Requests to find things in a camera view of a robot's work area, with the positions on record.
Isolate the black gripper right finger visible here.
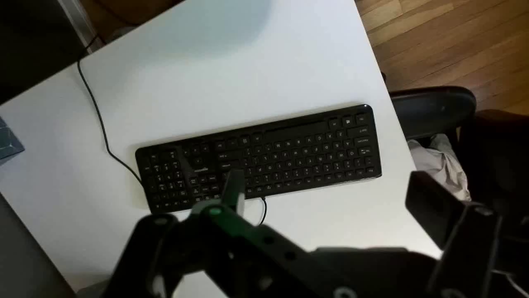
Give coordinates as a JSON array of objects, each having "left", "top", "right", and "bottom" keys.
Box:
[{"left": 404, "top": 170, "right": 502, "bottom": 298}]

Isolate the white cloth on chair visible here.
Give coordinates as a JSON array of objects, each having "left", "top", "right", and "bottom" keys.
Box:
[{"left": 408, "top": 134, "right": 471, "bottom": 200}]

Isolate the black keyboard cable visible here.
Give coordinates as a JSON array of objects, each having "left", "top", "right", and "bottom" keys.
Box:
[{"left": 75, "top": 57, "right": 145, "bottom": 187}]

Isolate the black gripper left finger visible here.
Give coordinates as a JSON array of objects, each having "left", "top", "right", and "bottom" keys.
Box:
[{"left": 102, "top": 168, "right": 309, "bottom": 298}]

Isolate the teal tissue box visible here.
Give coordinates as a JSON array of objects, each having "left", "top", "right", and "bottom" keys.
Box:
[{"left": 0, "top": 117, "right": 24, "bottom": 163}]

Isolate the black leather office chair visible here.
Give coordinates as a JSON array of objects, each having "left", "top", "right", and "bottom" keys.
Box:
[{"left": 390, "top": 86, "right": 529, "bottom": 276}]

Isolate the black computer keyboard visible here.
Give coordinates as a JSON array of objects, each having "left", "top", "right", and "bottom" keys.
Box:
[{"left": 135, "top": 104, "right": 381, "bottom": 213}]

